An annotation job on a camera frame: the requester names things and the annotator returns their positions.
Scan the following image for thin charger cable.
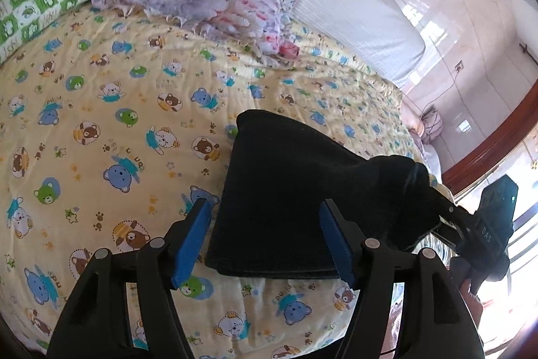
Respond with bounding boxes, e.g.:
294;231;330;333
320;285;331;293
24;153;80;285
420;71;460;120

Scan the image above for yellow bear print blanket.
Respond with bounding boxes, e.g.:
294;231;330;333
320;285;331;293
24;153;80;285
0;3;454;359

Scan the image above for white cloth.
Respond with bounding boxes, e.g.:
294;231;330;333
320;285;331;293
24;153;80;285
421;144;443;177

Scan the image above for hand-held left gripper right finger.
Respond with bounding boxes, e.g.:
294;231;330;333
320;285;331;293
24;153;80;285
318;199;484;359

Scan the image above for person's right hand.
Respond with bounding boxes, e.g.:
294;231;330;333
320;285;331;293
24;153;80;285
457;274;488;310

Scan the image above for red wooden frame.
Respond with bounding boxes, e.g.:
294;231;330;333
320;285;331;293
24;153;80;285
443;87;538;198

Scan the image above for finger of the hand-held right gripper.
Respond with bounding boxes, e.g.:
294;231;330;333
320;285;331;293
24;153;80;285
429;191;479;226
432;223;465;247

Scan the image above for white striped headboard cushion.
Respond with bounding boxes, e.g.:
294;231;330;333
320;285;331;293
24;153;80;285
126;0;426;91

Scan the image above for pink bed sheet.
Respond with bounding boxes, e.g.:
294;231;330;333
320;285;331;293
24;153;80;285
384;292;410;359

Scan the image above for black pants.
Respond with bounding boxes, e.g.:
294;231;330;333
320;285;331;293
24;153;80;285
205;109;455;281

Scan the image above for pink bag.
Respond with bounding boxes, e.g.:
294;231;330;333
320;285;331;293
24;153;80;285
419;108;443;146

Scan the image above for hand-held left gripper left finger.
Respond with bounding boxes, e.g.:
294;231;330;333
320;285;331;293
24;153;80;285
46;198;214;359

